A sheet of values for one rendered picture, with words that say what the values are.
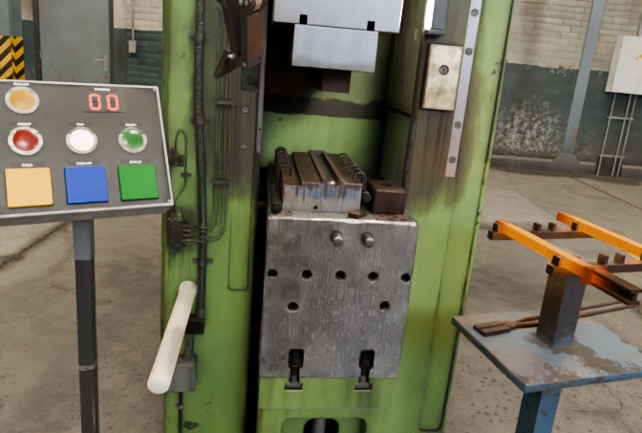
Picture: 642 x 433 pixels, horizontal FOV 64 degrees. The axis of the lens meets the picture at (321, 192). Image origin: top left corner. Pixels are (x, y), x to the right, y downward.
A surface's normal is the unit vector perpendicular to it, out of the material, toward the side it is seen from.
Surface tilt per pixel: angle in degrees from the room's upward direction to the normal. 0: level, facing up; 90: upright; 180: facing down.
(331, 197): 90
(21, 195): 60
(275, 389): 90
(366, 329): 90
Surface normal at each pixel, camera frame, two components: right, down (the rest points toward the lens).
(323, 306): 0.11, 0.25
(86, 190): 0.49, -0.26
